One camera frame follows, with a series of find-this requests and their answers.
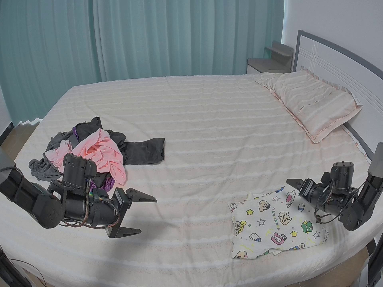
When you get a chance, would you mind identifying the grey bedside table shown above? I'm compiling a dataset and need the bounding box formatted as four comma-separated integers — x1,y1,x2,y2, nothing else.
247,40,294,75

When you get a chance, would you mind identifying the pink striped pillow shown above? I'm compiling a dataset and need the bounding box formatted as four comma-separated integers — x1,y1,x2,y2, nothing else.
255,66,363,144

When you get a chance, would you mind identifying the blue-green curtain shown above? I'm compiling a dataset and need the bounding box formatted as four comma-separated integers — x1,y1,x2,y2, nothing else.
93,0,286,81
0,0,102,128

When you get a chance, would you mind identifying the white printed pyjama top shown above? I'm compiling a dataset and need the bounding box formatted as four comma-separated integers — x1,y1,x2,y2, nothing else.
229,186,330,260

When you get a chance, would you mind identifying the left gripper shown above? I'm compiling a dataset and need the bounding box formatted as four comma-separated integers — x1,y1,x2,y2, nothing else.
88,187,158,238

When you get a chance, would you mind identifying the bed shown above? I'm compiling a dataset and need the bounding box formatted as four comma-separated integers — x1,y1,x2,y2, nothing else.
0,29,383,287

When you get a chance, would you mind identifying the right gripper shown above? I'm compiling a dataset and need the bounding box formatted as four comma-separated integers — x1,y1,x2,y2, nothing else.
286,178,327,211

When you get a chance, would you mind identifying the pile of clothes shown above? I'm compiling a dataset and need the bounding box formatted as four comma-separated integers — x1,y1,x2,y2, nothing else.
28,116,166,191

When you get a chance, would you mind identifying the black cable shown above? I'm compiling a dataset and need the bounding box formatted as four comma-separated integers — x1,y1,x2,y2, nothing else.
314,206,342,224

